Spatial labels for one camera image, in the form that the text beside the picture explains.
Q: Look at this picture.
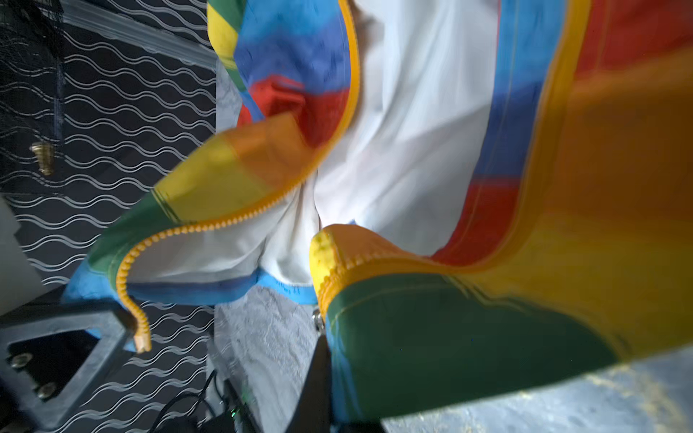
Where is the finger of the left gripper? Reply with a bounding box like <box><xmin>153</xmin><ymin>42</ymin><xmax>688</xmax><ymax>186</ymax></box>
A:
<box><xmin>1</xmin><ymin>301</ymin><xmax>135</xmax><ymax>431</ymax></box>

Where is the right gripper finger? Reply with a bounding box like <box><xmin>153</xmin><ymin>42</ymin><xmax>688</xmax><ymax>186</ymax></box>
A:
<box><xmin>285</xmin><ymin>336</ymin><xmax>332</xmax><ymax>433</ymax></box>

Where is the rainbow striped jacket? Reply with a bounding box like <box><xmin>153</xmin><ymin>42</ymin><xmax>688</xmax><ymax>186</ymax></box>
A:
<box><xmin>63</xmin><ymin>1</ymin><xmax>692</xmax><ymax>423</ymax></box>

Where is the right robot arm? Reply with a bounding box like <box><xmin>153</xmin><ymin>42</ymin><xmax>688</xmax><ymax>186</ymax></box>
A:
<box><xmin>149</xmin><ymin>336</ymin><xmax>332</xmax><ymax>432</ymax></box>

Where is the small brass object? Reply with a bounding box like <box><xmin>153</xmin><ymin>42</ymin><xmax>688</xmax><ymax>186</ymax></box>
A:
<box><xmin>30</xmin><ymin>141</ymin><xmax>55</xmax><ymax>177</ymax></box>

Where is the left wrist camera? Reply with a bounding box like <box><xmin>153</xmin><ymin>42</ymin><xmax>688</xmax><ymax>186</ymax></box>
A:
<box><xmin>1</xmin><ymin>198</ymin><xmax>49</xmax><ymax>315</ymax></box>

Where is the black wire basket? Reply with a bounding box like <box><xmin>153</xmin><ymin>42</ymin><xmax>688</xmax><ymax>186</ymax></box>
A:
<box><xmin>1</xmin><ymin>1</ymin><xmax>65</xmax><ymax>197</ymax></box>

